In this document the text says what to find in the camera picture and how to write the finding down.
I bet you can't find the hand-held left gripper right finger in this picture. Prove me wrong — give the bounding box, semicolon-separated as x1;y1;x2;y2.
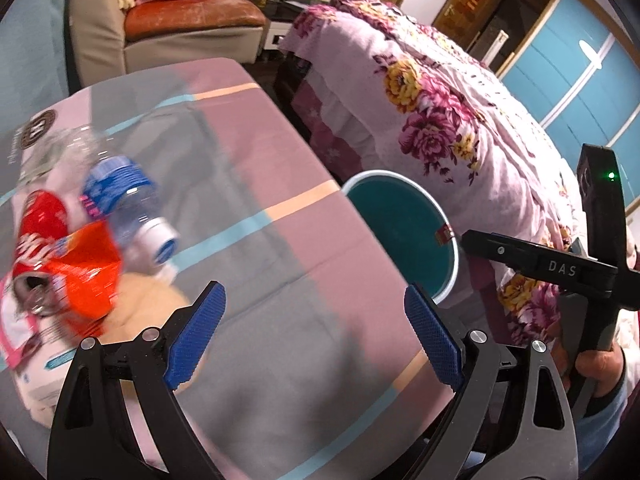
404;284;581;480

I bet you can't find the orange snack packet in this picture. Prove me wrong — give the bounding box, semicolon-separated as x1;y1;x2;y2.
42;220;123;336

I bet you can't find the orange leather seat cushion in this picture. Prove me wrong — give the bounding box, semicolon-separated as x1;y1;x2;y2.
124;0;267;42

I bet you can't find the white upright stick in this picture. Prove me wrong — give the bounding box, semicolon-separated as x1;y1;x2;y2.
486;30;510;69

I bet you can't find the beige armchair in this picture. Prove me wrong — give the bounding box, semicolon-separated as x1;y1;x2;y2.
69;0;268;88

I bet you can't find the grey bag with round logo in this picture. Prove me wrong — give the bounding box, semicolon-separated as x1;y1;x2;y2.
0;108;63;186

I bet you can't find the floral pink bed blanket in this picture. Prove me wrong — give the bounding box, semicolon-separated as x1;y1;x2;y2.
279;0;640;361

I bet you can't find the blue door wardrobe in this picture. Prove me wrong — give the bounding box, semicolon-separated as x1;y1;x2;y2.
500;0;640;153

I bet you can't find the clear plastic bottle blue label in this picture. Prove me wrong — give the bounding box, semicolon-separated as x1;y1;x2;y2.
30;127;181;267

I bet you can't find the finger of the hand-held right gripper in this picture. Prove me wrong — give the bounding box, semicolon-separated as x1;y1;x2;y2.
461;230;621;306

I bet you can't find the brown wooden cabinet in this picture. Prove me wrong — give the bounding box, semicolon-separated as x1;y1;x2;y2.
432;0;566;77

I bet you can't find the striped pink grey tablecloth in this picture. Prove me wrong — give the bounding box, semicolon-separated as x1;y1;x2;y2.
0;57;471;480

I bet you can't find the person's right hand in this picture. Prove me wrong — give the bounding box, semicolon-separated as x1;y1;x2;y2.
550;340;628;401

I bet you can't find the teal trash bin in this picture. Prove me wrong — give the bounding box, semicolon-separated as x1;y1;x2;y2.
341;170;460;306

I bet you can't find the black white nightstand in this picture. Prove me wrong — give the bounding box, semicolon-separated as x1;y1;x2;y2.
260;0;335;54

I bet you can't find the person's right forearm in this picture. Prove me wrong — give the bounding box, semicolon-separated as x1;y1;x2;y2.
575;390;633;480

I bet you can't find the white packet with barcode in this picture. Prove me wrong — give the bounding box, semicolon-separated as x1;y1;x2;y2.
10;310;108;411

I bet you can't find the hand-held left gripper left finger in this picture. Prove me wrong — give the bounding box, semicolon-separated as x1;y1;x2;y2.
47;281;227;480

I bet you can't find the red drink can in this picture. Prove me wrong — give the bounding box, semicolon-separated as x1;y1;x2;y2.
11;190;73;317

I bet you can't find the pink bed skirt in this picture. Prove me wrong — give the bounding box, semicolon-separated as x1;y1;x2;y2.
291;72;363;183

